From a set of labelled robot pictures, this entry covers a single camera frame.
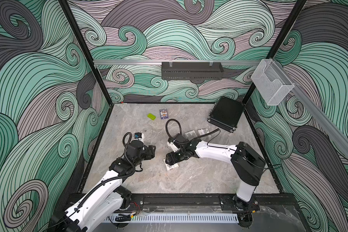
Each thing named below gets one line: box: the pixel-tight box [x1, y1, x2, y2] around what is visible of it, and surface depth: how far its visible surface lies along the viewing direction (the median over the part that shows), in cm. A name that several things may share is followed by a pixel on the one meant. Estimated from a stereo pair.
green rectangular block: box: [146, 113, 157, 121], surface depth 112 cm
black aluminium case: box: [207, 96, 246, 133], surface depth 106 cm
